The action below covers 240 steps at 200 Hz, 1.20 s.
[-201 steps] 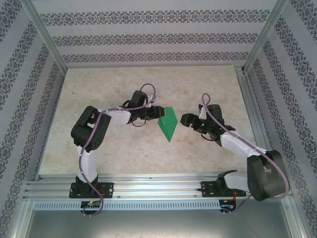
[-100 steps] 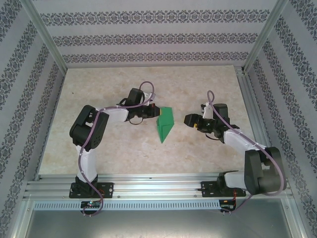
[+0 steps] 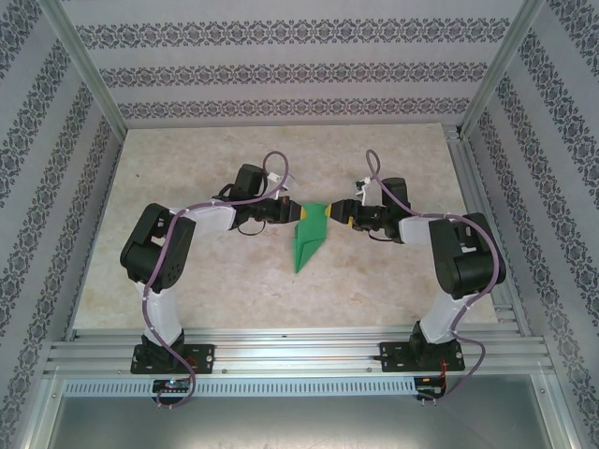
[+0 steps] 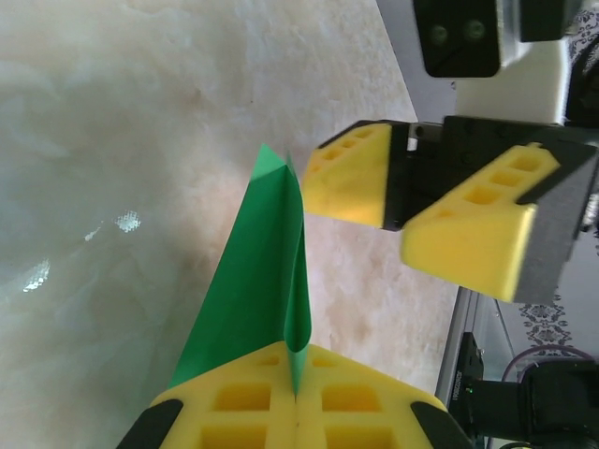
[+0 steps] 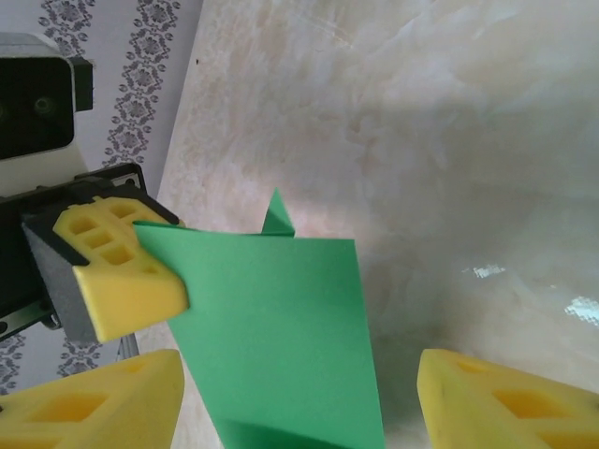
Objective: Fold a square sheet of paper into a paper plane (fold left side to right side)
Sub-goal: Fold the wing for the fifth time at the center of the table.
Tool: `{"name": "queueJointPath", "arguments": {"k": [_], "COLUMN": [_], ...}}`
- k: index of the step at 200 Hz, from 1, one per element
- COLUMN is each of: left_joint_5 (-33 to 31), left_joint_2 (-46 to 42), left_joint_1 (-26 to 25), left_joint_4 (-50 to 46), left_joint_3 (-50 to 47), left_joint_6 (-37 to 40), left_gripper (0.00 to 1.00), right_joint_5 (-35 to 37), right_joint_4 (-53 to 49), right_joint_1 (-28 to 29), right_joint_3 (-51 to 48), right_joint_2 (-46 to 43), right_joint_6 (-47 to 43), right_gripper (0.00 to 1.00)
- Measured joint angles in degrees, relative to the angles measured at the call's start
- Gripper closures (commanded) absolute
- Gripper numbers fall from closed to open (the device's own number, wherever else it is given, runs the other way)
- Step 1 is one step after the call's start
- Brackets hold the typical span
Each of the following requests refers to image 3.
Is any green paper sheet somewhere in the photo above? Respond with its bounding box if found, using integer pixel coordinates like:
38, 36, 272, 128
292, 203, 331, 273

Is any right controller board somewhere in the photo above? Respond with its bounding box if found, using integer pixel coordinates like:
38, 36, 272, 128
415, 375, 446, 393

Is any controller board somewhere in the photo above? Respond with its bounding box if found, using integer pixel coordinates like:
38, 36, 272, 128
153, 377, 194, 394
415, 375, 446, 393

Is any left controller board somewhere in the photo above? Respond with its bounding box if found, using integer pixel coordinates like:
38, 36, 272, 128
153, 377, 194, 394

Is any grey metal panel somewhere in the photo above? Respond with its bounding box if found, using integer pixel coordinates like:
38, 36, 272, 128
46, 395, 562, 449

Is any black left gripper cable loop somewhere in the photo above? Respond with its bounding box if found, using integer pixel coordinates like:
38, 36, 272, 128
233, 219, 267, 237

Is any aluminium side rail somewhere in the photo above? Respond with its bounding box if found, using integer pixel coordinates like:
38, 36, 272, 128
444, 123, 533, 338

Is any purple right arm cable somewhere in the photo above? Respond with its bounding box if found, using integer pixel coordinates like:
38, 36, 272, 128
365, 149, 509, 404

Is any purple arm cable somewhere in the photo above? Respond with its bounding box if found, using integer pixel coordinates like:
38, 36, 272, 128
365, 149, 509, 404
141, 150, 291, 411

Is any aluminium mounting rail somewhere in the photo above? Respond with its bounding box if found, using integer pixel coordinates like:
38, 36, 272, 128
44, 326, 556, 378

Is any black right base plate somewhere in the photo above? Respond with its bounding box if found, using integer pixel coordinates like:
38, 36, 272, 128
379, 340, 464, 373

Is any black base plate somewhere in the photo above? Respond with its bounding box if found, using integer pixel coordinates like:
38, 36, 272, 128
132, 343, 217, 375
379, 340, 464, 373

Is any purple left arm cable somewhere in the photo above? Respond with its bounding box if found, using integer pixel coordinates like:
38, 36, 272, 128
141, 150, 291, 411

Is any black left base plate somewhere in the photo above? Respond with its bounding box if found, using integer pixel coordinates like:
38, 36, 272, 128
132, 343, 217, 375

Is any slotted grey cable duct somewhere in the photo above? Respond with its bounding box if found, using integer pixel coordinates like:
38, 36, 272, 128
63, 377, 448, 398

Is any aluminium frame post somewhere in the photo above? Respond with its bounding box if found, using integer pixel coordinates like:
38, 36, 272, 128
39, 0, 128, 137
460, 0, 548, 138

